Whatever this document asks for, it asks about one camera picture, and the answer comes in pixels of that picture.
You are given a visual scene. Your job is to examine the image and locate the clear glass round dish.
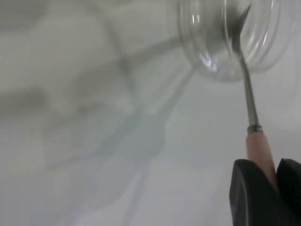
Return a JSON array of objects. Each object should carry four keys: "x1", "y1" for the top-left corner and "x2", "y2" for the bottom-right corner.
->
[{"x1": 176, "y1": 0, "x2": 283, "y2": 83}]

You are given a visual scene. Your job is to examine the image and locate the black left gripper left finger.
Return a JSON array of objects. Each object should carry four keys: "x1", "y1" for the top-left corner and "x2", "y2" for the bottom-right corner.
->
[{"x1": 229, "y1": 159, "x2": 279, "y2": 226}]

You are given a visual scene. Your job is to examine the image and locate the pink handled metal spoon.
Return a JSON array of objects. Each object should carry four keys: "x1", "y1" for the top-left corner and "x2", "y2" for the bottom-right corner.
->
[{"x1": 227, "y1": 3, "x2": 279, "y2": 191}]

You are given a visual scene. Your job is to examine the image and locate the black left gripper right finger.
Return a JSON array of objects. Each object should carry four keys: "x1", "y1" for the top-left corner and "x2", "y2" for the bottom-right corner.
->
[{"x1": 276, "y1": 158, "x2": 301, "y2": 226}]

